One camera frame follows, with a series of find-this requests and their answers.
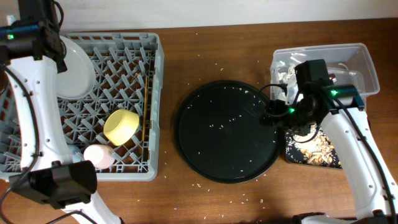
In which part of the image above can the white tissue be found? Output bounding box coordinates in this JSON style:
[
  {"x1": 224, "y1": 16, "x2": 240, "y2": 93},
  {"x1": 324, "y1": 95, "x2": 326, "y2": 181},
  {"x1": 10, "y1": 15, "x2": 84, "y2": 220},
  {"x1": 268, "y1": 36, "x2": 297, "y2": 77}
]
[{"x1": 276, "y1": 64, "x2": 298, "y2": 105}]

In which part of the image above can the grey round plate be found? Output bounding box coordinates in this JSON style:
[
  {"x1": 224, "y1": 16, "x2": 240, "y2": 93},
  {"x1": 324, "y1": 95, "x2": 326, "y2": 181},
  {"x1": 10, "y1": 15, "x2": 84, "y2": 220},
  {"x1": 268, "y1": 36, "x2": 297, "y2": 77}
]
[{"x1": 56, "y1": 36, "x2": 96, "y2": 100}]

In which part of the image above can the yellow bowl with shells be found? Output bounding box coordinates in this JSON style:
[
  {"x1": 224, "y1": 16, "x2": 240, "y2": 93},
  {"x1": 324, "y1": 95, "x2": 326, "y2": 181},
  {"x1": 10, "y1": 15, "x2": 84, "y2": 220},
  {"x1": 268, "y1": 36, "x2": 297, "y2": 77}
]
[{"x1": 103, "y1": 109, "x2": 139, "y2": 146}]

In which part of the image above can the light blue cup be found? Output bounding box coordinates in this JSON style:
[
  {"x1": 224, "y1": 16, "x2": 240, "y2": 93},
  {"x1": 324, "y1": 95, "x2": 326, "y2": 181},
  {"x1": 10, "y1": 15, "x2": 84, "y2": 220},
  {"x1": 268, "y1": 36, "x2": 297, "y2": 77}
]
[{"x1": 67, "y1": 144, "x2": 84, "y2": 163}]

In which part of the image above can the pink cup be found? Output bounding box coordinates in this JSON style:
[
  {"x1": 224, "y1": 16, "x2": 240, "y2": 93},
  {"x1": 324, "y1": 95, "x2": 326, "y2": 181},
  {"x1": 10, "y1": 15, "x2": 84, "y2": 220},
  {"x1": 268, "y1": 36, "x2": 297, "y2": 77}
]
[{"x1": 83, "y1": 144, "x2": 115, "y2": 169}]

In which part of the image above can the gold brown snack wrapper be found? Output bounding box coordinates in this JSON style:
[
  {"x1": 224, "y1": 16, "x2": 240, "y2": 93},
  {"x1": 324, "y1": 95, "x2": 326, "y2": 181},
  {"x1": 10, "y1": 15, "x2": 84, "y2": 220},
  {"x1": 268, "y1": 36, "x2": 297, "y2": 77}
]
[{"x1": 329, "y1": 73, "x2": 336, "y2": 82}]

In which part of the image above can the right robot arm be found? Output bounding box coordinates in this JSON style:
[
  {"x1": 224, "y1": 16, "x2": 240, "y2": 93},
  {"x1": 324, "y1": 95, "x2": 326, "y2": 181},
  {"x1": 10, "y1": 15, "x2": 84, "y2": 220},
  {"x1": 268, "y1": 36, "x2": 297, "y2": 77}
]
[{"x1": 262, "y1": 59, "x2": 397, "y2": 223}]

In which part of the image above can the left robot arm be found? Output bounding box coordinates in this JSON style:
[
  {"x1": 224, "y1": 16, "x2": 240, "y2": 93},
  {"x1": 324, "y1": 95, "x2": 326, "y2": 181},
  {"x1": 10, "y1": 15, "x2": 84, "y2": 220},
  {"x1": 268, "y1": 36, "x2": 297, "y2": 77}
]
[{"x1": 1, "y1": 0, "x2": 121, "y2": 223}]

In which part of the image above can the grey dishwasher rack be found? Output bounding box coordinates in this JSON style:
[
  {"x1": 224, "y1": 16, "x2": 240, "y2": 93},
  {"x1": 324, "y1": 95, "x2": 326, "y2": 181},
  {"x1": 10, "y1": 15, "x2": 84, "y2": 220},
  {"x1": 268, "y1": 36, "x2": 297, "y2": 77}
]
[{"x1": 1, "y1": 33, "x2": 164, "y2": 182}]

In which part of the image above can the black rectangular tray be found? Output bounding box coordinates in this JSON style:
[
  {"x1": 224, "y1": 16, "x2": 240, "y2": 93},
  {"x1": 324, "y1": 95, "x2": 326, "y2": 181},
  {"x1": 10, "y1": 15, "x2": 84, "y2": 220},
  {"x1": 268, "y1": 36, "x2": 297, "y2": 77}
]
[{"x1": 284, "y1": 124, "x2": 373, "y2": 170}]

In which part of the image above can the rice and nut shells pile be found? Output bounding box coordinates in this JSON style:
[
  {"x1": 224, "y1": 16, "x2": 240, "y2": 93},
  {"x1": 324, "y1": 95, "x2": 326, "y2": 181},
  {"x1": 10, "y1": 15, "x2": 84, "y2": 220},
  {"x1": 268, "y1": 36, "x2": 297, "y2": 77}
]
[{"x1": 287, "y1": 124, "x2": 343, "y2": 167}]

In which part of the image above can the round black tray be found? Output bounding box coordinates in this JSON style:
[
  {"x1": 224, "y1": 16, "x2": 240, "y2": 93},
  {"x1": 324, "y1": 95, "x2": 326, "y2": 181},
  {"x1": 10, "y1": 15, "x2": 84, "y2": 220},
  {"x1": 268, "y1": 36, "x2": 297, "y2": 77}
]
[{"x1": 174, "y1": 80, "x2": 280, "y2": 184}]

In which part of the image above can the clear plastic bin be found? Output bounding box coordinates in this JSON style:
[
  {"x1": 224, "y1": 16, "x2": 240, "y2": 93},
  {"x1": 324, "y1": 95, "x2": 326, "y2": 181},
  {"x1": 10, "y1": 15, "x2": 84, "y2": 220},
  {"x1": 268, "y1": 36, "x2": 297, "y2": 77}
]
[{"x1": 270, "y1": 43, "x2": 380, "y2": 101}]

